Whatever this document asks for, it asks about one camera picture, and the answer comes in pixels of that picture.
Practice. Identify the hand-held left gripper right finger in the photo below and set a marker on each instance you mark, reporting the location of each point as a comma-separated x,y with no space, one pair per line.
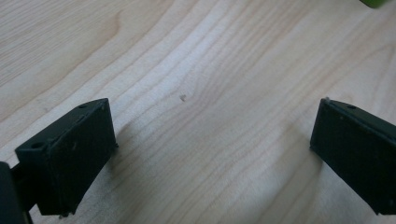
358,149

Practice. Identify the green object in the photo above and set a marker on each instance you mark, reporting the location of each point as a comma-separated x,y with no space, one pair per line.
373,2

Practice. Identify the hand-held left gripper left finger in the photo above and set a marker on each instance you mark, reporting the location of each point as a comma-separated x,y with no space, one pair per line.
71,155

